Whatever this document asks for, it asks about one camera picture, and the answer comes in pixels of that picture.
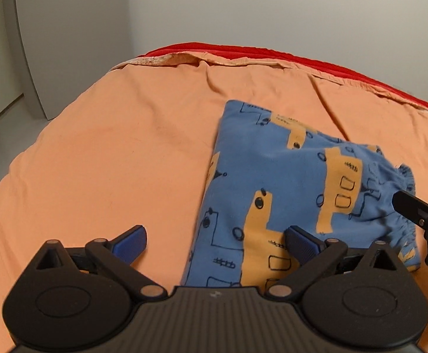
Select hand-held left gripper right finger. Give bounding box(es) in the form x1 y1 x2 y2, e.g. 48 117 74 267
266 225 400 301

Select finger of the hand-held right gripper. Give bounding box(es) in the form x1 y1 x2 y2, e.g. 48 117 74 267
391 190 428 271

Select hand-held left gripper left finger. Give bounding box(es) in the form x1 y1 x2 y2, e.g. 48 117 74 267
34 224 167 301

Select blue pants with yellow print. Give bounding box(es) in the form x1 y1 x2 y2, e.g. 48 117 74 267
181 99 422 287

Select orange duvet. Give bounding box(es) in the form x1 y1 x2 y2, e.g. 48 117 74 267
0 51 428 353

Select white door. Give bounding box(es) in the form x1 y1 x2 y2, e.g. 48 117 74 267
13 0 134 120

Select red bed sheet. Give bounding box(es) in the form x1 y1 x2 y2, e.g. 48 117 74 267
144 43 428 118

